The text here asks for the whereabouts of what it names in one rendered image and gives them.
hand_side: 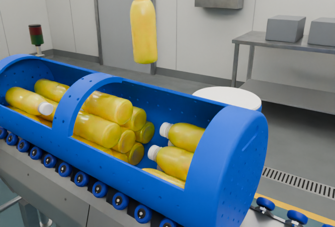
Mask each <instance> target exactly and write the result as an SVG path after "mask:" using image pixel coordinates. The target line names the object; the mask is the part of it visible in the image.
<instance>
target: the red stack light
mask: <svg viewBox="0 0 335 227"><path fill-rule="evenodd" d="M28 29H29V34H30V35H41V34H42V28H41V27H28Z"/></svg>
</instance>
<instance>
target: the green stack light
mask: <svg viewBox="0 0 335 227"><path fill-rule="evenodd" d="M30 39H31V44H32V45H39V44H43V43H44V40H43V34H41V35H30Z"/></svg>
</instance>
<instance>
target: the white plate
mask: <svg viewBox="0 0 335 227"><path fill-rule="evenodd" d="M193 95H194V96H198V97H202V98H206V99H210V100H214V101H218V102H222V103H226V104H230V105H234V106H238V107H242V108H246V109H250V110H254V111H255V110H257V109H258V108H259V107H260V106H261V100H260V98H259V97H258V96H257V95H255V94H254V93H252V92H249V91H246V90H243V89H238V88H232V87H209V88H204V89H201V90H198V91H196V92H195V93H193Z"/></svg>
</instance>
